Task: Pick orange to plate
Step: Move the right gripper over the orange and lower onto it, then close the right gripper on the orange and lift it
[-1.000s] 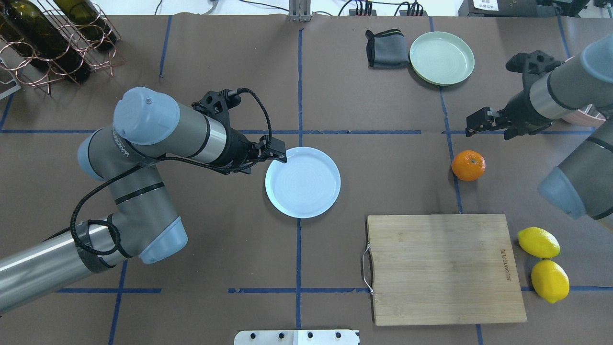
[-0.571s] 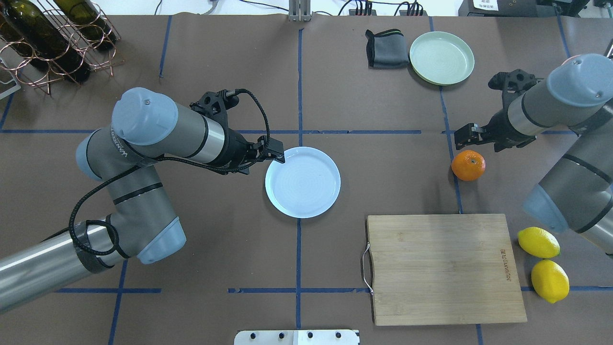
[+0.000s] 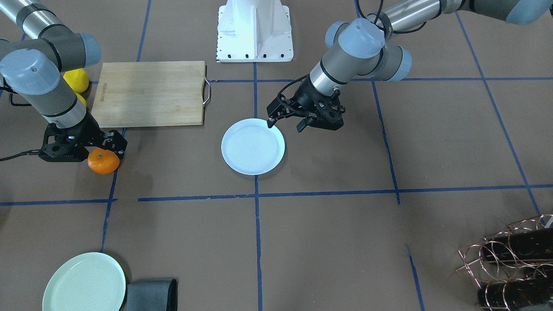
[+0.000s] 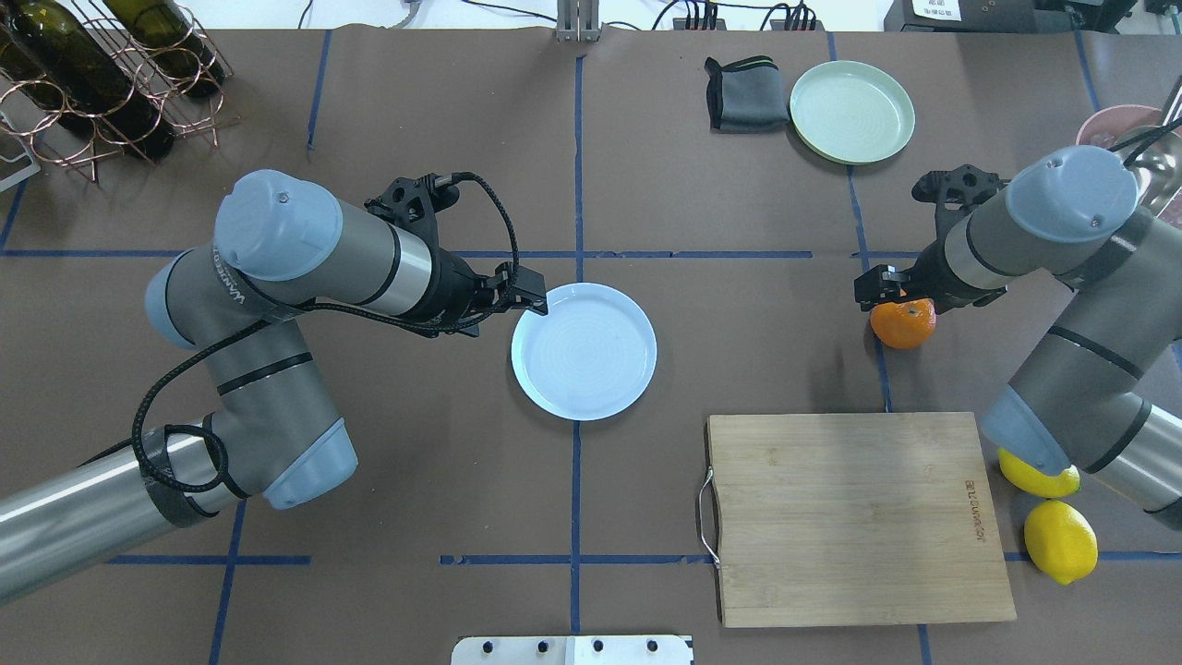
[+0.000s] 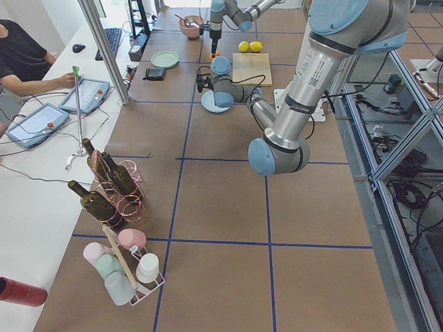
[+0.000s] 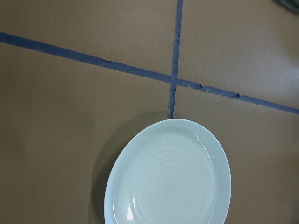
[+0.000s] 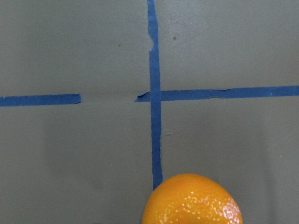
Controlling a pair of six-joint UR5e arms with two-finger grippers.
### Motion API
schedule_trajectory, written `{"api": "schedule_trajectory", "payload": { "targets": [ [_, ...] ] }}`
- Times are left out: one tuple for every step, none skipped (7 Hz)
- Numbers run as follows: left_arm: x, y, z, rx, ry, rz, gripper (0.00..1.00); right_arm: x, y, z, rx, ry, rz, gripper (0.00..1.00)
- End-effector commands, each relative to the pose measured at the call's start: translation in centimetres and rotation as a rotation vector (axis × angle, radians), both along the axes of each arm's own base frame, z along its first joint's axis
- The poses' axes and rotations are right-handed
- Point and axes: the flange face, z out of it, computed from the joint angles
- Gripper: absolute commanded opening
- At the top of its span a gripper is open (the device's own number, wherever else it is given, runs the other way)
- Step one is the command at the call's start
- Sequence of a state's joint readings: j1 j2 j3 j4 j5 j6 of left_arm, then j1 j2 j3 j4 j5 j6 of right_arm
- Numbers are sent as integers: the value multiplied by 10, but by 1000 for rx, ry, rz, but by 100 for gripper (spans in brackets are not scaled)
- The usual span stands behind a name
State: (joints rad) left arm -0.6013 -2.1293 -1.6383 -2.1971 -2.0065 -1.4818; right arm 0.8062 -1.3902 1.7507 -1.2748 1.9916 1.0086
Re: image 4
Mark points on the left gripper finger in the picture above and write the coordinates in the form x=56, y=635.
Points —
x=525, y=289

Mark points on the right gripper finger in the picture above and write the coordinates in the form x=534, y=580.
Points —
x=882, y=284

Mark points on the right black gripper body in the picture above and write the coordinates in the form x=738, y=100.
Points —
x=927, y=268

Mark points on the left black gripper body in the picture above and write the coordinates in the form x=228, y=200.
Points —
x=452, y=284

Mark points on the orange fruit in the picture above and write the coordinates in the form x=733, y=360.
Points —
x=906, y=325

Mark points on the light blue plate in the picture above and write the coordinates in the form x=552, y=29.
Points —
x=591, y=357

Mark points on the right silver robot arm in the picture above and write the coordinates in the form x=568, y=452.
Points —
x=1076, y=215

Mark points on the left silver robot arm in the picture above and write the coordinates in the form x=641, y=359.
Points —
x=249, y=413

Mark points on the light green plate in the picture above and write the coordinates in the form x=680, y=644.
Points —
x=851, y=112

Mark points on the pink bowl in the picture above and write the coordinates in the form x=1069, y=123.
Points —
x=1104, y=129

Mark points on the grey folded cloth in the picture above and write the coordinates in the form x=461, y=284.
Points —
x=747, y=96

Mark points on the bamboo cutting board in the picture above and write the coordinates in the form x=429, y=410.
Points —
x=829, y=520

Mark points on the yellow lemon near board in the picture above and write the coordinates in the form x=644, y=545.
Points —
x=1029, y=479

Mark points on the metal scoop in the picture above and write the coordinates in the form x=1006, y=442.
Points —
x=1153, y=156

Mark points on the yellow lemon outer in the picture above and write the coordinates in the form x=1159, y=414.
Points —
x=1060, y=542

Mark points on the dark wine bottle rear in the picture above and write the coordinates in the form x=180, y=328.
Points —
x=176, y=48

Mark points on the dark wine bottle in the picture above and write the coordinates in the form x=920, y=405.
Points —
x=96, y=86
x=176, y=48

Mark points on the dark wine bottle front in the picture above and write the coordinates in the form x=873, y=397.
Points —
x=96, y=86

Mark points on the aluminium frame post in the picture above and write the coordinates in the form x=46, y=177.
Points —
x=578, y=21

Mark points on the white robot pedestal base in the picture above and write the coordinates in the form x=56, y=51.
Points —
x=575, y=649

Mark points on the copper wire bottle rack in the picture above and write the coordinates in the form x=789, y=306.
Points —
x=40, y=128

